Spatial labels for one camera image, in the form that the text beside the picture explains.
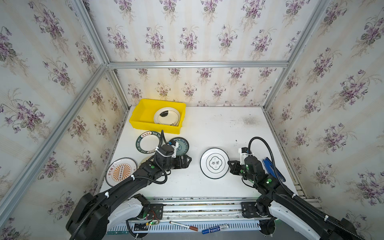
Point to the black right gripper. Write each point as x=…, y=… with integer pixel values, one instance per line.
x=238, y=167

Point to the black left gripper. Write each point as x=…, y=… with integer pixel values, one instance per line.
x=181, y=161

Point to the dark blue floral plate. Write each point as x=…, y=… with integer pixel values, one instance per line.
x=183, y=145

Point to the white plate black flower outline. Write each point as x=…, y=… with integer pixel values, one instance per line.
x=214, y=163

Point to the green rim lettered plate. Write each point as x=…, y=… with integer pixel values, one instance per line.
x=147, y=142

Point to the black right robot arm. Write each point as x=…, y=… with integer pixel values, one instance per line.
x=278, y=201

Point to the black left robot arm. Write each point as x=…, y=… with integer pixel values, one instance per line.
x=90, y=217

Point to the yellow plastic bin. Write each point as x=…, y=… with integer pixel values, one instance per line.
x=143, y=116

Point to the blue flat tool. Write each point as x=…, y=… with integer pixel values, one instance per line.
x=270, y=169

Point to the blue marker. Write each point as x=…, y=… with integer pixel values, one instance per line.
x=215, y=229

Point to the orange sunburst plate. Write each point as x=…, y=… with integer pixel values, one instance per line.
x=120, y=170

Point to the red capped marker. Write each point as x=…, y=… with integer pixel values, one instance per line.
x=192, y=228

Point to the aluminium rail base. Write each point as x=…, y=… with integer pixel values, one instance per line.
x=202, y=213

